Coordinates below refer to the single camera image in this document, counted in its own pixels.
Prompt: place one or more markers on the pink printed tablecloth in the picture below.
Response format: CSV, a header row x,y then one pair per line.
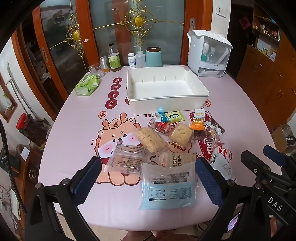
x,y
69,129

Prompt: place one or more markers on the red paper decoration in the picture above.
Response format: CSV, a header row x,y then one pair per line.
x,y
245,23

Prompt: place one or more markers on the brown chocolate packet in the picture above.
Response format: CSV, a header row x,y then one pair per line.
x,y
215,127

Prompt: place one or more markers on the white squeeze wash bottle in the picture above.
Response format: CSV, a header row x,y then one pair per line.
x,y
140,59

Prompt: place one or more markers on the glass cup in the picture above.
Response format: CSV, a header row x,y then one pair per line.
x,y
96,70

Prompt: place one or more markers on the wooden cabinet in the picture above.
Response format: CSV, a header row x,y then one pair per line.
x,y
259,76

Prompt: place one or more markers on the small blue candy packet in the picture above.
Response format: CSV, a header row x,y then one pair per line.
x,y
161,117

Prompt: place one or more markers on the white bottle teal label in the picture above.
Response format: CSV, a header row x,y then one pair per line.
x,y
204,54

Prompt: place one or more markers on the large clear blue packet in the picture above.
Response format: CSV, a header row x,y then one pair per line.
x,y
166,190

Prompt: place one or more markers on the wooden picture frame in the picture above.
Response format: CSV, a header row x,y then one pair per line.
x,y
7,102

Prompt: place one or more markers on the beige cracker packet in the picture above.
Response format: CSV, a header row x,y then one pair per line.
x,y
175,160

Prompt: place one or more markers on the green tissue pack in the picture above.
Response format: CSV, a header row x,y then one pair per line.
x,y
86,84

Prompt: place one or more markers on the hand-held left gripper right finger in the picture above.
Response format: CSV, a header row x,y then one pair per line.
x,y
209,183

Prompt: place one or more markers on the dark snack packet red edge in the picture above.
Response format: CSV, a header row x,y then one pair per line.
x,y
200,134

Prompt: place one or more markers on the white storage box clear door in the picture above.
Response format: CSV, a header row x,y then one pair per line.
x,y
196,58

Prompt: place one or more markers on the white plastic bin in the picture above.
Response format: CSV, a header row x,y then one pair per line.
x,y
161,88

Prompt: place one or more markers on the red white cookie packet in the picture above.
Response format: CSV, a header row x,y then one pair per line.
x,y
223,169

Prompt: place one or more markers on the clear nut snack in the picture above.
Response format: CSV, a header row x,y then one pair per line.
x,y
211,139

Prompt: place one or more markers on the glass bottle green label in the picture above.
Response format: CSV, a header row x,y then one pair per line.
x,y
114,60

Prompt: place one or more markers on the white wall switch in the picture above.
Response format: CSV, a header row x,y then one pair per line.
x,y
220,10

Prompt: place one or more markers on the teal canister brown lid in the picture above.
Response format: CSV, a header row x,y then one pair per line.
x,y
153,58

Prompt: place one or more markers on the green snack packet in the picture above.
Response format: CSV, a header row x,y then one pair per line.
x,y
175,117

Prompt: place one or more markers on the small metal can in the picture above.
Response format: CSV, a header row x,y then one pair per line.
x,y
104,63

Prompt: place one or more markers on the red candy packet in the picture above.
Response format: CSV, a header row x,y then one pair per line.
x,y
161,127

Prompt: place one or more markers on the orange oat bar packet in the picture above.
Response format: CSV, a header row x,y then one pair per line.
x,y
197,124

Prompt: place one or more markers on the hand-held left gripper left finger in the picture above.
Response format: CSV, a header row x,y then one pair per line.
x,y
87,182

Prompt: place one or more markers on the wooden framed glass door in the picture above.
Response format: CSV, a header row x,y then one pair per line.
x,y
161,34
57,46

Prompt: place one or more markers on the clear plastic bottle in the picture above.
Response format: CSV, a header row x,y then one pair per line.
x,y
211,56

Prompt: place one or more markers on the puffed rice cake packet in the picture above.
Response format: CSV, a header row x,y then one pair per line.
x,y
181,134
150,140

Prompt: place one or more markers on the cardboard box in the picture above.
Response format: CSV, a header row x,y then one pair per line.
x,y
278,139

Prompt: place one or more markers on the white pill bottle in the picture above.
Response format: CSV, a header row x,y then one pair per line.
x,y
131,60

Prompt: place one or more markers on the clear grey white packet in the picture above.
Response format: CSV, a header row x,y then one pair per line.
x,y
129,160

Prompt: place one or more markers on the red lid jar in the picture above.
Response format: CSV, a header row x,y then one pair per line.
x,y
30,132

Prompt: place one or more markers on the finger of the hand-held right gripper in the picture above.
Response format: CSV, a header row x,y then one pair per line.
x,y
274,155
252,163

